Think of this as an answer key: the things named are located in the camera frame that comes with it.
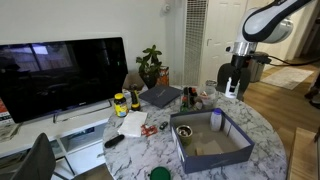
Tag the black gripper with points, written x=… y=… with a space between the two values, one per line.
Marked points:
x=240 y=61

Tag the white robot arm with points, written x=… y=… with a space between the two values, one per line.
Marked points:
x=266 y=20

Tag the dark grey box lid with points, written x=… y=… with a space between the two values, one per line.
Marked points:
x=160 y=96

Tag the dark office chair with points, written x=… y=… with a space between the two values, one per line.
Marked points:
x=223 y=76

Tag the grey trash can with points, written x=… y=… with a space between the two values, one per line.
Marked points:
x=258 y=68

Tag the clear plastic cup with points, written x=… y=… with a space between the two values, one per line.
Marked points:
x=207 y=99

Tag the white bottle with blue cap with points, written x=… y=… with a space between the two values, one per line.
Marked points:
x=216 y=120

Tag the white panel door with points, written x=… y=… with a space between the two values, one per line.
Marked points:
x=221 y=33

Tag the beige floor rug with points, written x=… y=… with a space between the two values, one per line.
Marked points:
x=286 y=77

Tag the green glass bottle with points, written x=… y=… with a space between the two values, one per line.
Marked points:
x=184 y=105

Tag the orange carton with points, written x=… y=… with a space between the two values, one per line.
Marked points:
x=163 y=76

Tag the open tin can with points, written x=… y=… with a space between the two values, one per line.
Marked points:
x=184 y=133

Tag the small black key fob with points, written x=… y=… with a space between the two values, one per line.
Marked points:
x=163 y=125

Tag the green potted plant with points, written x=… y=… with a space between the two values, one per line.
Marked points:
x=150 y=65

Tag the red snack wrapper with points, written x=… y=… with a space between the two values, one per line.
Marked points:
x=148 y=130

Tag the dark bottle with yellow label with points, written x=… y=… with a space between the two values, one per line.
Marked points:
x=135 y=100

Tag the white paper napkin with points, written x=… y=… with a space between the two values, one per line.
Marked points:
x=132 y=123

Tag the yellow capped supplement bottle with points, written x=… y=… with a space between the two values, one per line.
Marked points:
x=120 y=106

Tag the green round lid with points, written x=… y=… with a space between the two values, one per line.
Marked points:
x=160 y=174

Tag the black remote control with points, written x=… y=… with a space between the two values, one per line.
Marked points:
x=114 y=141

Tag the black flat screen television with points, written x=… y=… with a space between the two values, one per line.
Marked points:
x=63 y=76

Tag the white television stand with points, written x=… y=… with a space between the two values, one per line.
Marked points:
x=40 y=133

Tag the grey desk chair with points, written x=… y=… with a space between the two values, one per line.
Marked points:
x=36 y=160

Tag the stack of magazines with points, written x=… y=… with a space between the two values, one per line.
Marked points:
x=7 y=128

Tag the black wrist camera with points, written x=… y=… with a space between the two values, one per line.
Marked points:
x=260 y=59

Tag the white wall heater grille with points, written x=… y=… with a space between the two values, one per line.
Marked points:
x=195 y=40

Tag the white wall thermostat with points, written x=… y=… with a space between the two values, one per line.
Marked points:
x=165 y=7

